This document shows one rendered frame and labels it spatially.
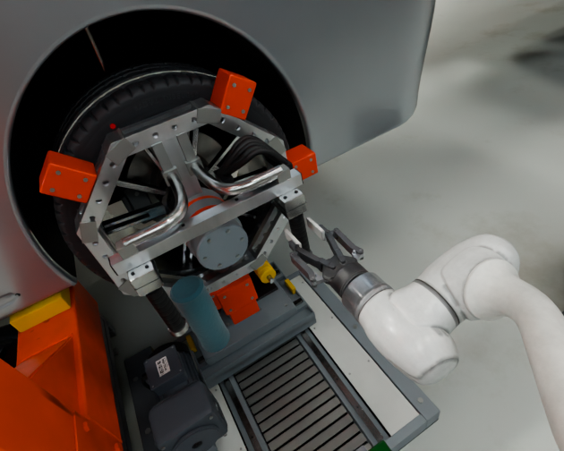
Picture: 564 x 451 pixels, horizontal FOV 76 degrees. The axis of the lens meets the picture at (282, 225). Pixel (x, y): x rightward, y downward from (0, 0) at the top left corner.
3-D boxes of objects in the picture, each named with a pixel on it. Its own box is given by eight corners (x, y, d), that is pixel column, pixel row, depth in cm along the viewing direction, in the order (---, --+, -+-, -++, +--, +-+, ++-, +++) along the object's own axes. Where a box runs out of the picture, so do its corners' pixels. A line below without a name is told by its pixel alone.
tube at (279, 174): (253, 146, 91) (243, 106, 84) (292, 178, 77) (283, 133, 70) (189, 174, 86) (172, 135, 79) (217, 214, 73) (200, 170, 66)
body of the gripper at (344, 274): (341, 310, 72) (316, 281, 79) (374, 289, 74) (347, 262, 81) (338, 286, 67) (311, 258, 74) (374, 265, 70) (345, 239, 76)
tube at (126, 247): (181, 179, 86) (163, 139, 79) (208, 218, 72) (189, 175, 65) (108, 210, 81) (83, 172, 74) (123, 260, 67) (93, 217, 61)
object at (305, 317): (277, 272, 178) (272, 259, 172) (317, 323, 152) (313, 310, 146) (183, 325, 165) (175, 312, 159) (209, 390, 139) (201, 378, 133)
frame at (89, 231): (295, 233, 123) (260, 72, 88) (305, 243, 119) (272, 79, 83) (144, 313, 109) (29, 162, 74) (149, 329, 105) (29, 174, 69)
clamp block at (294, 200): (287, 192, 87) (284, 174, 83) (308, 211, 80) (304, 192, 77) (269, 201, 85) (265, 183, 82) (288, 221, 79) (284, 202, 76)
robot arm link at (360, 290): (395, 309, 71) (375, 289, 75) (397, 279, 65) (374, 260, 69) (358, 333, 69) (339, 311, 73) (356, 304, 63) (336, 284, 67)
